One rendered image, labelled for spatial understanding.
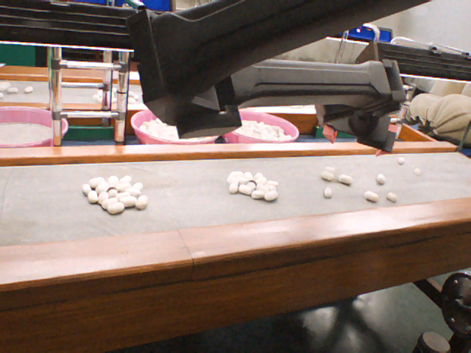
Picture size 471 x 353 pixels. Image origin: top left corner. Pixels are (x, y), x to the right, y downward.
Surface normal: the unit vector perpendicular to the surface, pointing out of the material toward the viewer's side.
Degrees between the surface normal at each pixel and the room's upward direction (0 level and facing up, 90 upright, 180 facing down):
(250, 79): 52
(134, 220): 0
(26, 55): 90
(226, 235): 0
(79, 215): 0
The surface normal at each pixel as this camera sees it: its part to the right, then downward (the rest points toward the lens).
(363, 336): 0.17, -0.88
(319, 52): 0.31, 0.48
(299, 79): 0.59, -0.19
